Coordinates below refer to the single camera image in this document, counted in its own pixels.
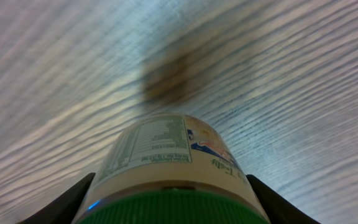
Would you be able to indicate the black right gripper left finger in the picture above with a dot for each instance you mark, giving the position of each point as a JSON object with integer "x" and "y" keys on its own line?
{"x": 64, "y": 208}

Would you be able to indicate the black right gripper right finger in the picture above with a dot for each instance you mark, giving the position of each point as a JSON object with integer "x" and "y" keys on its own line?
{"x": 278, "y": 210}

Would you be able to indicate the green lid white jar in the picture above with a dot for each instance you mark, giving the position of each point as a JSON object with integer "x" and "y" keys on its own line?
{"x": 170, "y": 168}

